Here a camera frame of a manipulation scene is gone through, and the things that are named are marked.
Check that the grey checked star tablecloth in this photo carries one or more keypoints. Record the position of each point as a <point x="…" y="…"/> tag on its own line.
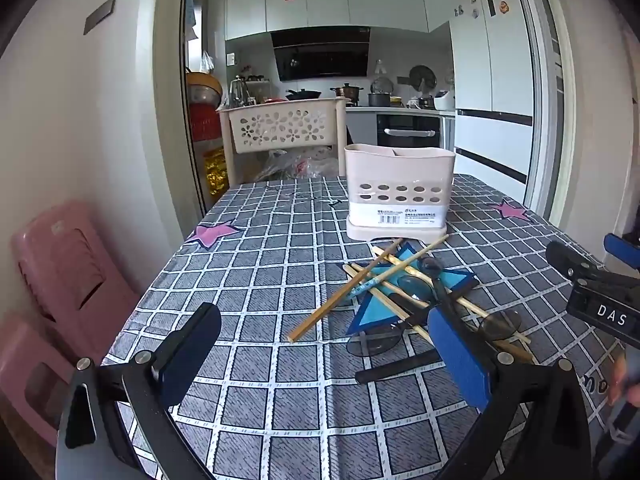
<point x="260" y="270"/>

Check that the white upper cabinets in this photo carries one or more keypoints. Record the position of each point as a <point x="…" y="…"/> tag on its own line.
<point x="325" y="5"/>

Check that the black cooking pot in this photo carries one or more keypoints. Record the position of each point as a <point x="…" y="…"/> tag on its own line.
<point x="381" y="100"/>

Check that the copper cooking pot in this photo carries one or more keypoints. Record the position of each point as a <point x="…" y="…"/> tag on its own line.
<point x="347" y="91"/>

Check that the pink plastic stool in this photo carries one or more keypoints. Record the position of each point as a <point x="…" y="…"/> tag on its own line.
<point x="20" y="360"/>
<point x="65" y="260"/>

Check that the red plastic bucket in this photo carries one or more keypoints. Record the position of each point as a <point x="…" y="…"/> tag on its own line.
<point x="202" y="122"/>

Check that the grey wall plate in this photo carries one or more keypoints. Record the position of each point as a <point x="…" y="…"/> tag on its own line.
<point x="100" y="14"/>

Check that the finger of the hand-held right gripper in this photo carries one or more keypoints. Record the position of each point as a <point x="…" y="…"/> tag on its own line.
<point x="570" y="260"/>
<point x="622" y="255"/>

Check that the round dark pan lid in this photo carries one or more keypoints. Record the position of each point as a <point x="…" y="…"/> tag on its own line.
<point x="422" y="77"/>

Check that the hanging clear plastic bag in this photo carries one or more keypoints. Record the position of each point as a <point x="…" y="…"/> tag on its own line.
<point x="206" y="62"/>

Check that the yellow basin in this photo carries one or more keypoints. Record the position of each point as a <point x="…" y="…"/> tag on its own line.
<point x="200" y="79"/>

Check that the metal basin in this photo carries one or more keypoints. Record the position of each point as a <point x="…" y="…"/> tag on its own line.
<point x="202" y="92"/>

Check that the gold foil bag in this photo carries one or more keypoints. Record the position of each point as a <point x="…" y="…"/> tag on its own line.
<point x="215" y="172"/>

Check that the white rice cooker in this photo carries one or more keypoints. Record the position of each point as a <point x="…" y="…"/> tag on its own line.
<point x="445" y="101"/>

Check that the glass pitcher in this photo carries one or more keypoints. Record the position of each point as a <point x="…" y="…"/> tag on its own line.
<point x="240" y="92"/>

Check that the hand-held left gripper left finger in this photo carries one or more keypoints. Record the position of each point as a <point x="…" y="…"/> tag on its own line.
<point x="192" y="355"/>

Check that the person's right hand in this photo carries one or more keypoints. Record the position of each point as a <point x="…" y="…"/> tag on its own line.
<point x="620" y="377"/>

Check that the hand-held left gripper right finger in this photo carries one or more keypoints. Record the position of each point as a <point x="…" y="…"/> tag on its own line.
<point x="457" y="355"/>

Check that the beige plastic utensil holder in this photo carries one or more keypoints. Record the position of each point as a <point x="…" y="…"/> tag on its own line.
<point x="400" y="210"/>

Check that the white refrigerator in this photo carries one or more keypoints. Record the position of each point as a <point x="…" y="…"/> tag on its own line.
<point x="500" y="60"/>

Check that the glass pot lid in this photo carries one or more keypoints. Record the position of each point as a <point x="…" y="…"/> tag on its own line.
<point x="382" y="85"/>

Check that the black wok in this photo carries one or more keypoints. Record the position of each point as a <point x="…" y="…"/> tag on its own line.
<point x="302" y="94"/>

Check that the black range hood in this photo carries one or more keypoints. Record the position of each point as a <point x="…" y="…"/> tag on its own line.
<point x="320" y="55"/>

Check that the clear plastic bags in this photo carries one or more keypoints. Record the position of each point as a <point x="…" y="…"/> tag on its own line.
<point x="310" y="165"/>

